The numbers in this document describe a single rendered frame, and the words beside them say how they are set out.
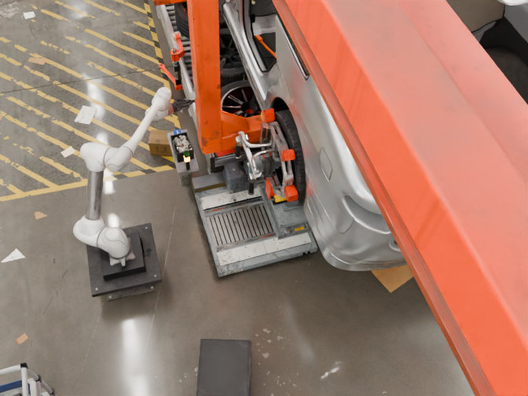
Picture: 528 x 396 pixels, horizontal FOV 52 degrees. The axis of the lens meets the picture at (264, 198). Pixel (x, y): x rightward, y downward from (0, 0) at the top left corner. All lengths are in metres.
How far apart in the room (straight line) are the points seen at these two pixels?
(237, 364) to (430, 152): 3.26
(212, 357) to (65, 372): 1.10
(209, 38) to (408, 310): 2.52
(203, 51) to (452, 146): 3.09
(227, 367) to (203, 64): 2.00
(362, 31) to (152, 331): 3.70
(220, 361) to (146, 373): 0.63
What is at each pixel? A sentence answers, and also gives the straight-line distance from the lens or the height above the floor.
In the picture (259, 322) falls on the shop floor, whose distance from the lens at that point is 4.24.
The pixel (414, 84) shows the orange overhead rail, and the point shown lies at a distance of 0.67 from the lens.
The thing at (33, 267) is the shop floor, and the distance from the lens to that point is 4.70.
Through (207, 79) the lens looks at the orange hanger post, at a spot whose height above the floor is 1.32.
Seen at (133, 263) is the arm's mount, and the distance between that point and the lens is 4.07.
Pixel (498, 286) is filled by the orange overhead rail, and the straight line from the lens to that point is 0.54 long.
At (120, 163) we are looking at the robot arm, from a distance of 3.67.
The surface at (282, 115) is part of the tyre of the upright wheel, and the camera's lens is 3.81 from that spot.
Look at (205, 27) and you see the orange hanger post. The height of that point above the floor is 1.75.
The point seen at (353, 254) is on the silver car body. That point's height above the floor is 1.09.
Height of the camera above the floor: 3.95
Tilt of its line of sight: 56 degrees down
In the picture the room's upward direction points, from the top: 5 degrees clockwise
